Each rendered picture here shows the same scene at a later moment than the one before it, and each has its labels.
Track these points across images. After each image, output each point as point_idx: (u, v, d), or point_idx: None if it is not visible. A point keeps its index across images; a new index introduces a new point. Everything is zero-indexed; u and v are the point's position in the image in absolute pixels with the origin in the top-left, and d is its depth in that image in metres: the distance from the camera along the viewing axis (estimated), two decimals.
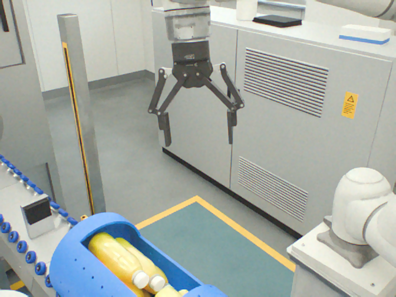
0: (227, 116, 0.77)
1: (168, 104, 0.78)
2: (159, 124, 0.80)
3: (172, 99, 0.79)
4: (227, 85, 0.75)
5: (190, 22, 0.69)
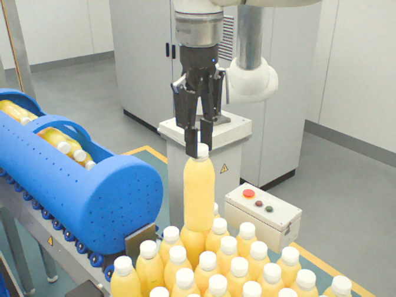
0: None
1: (202, 106, 0.79)
2: None
3: (208, 104, 0.78)
4: (177, 101, 0.74)
5: None
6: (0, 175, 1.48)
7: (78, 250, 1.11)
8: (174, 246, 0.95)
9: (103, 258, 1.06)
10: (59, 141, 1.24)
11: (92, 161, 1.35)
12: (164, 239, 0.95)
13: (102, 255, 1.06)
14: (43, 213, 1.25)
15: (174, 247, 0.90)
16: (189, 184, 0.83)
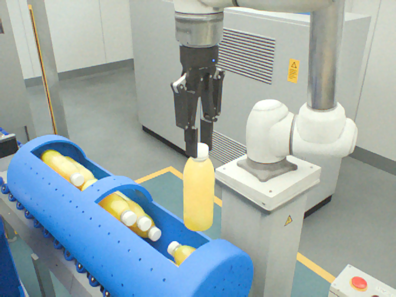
0: None
1: (202, 106, 0.79)
2: None
3: (208, 104, 0.78)
4: (178, 101, 0.74)
5: None
6: (45, 237, 1.30)
7: None
8: None
9: None
10: (124, 210, 1.06)
11: (155, 227, 1.18)
12: None
13: None
14: (105, 293, 1.07)
15: None
16: (188, 184, 0.83)
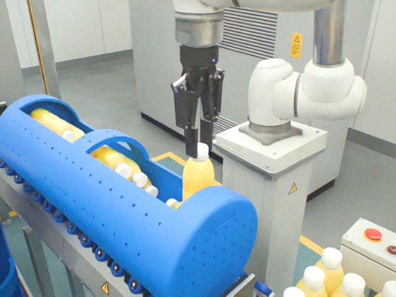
0: None
1: (202, 106, 0.79)
2: None
3: (208, 104, 0.78)
4: (178, 101, 0.74)
5: None
6: (35, 200, 1.22)
7: None
8: None
9: None
10: (117, 162, 0.98)
11: (152, 185, 1.10)
12: None
13: None
14: (97, 252, 1.00)
15: None
16: (188, 183, 0.83)
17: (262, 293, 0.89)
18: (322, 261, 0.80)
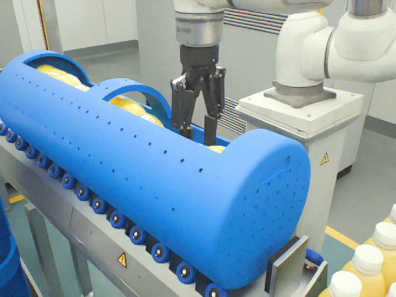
0: None
1: (205, 104, 0.80)
2: None
3: (210, 102, 0.78)
4: (175, 99, 0.73)
5: None
6: (38, 166, 1.08)
7: (180, 276, 0.71)
8: (376, 280, 0.55)
9: None
10: (139, 114, 0.84)
11: None
12: (356, 267, 0.56)
13: (228, 293, 0.66)
14: (113, 217, 0.86)
15: (395, 284, 0.50)
16: None
17: (312, 262, 0.75)
18: (392, 218, 0.66)
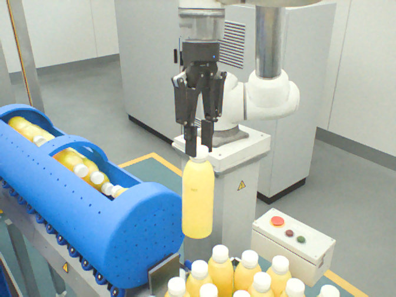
0: None
1: (203, 106, 0.80)
2: None
3: (208, 103, 0.79)
4: (178, 96, 0.75)
5: None
6: (10, 194, 1.42)
7: (96, 279, 1.05)
8: (203, 282, 0.89)
9: (124, 294, 1.00)
10: (76, 164, 1.18)
11: (109, 183, 1.29)
12: (192, 274, 0.89)
13: (124, 290, 1.00)
14: (59, 237, 1.19)
15: (204, 285, 0.84)
16: None
17: (190, 270, 1.09)
18: (190, 156, 0.82)
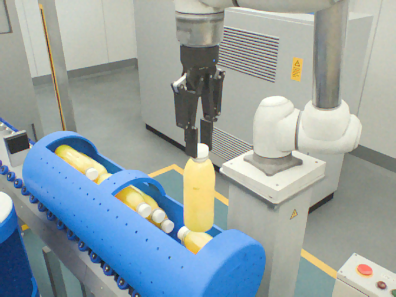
0: None
1: (203, 106, 0.79)
2: None
3: (208, 104, 0.78)
4: (178, 100, 0.74)
5: None
6: (58, 228, 1.34)
7: None
8: None
9: None
10: (139, 203, 1.10)
11: (168, 220, 1.21)
12: None
13: None
14: (119, 280, 1.12)
15: None
16: (191, 252, 1.02)
17: None
18: None
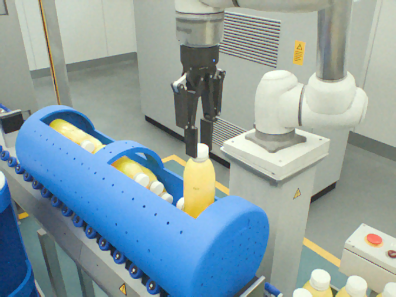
0: None
1: (203, 106, 0.79)
2: None
3: (208, 104, 0.78)
4: (178, 100, 0.74)
5: None
6: (52, 205, 1.29)
7: None
8: None
9: None
10: (136, 172, 1.05)
11: (167, 193, 1.16)
12: None
13: None
14: (115, 254, 1.06)
15: None
16: None
17: (271, 294, 0.96)
18: None
